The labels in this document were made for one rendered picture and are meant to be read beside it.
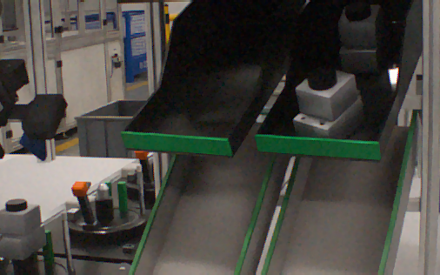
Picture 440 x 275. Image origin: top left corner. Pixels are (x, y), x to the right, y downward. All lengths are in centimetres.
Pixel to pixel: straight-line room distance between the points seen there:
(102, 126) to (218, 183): 213
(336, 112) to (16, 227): 46
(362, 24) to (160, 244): 35
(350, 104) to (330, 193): 15
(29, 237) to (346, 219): 41
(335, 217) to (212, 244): 14
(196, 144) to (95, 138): 229
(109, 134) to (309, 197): 218
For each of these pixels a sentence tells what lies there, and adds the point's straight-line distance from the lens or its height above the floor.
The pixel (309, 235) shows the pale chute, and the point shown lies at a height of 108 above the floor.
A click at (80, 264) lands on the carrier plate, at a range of 110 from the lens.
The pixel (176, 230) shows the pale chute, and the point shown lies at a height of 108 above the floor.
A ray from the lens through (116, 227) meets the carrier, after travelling 119.
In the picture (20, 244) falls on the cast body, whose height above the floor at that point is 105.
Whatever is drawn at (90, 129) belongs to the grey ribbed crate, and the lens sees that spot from 304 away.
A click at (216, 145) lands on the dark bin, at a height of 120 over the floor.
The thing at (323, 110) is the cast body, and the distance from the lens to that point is 73.
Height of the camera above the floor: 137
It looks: 12 degrees down
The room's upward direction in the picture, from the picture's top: 3 degrees counter-clockwise
